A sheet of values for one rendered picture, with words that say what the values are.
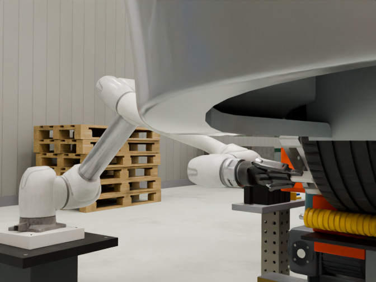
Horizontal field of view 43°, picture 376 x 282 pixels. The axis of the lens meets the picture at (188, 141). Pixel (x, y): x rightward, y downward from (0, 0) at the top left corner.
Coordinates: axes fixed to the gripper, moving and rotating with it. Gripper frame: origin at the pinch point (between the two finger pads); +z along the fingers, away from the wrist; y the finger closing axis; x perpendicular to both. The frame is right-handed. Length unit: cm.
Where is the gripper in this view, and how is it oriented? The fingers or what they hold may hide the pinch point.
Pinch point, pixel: (304, 176)
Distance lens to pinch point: 133.8
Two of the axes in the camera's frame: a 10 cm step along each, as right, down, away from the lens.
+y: -4.7, -7.1, -5.1
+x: 4.8, -7.0, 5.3
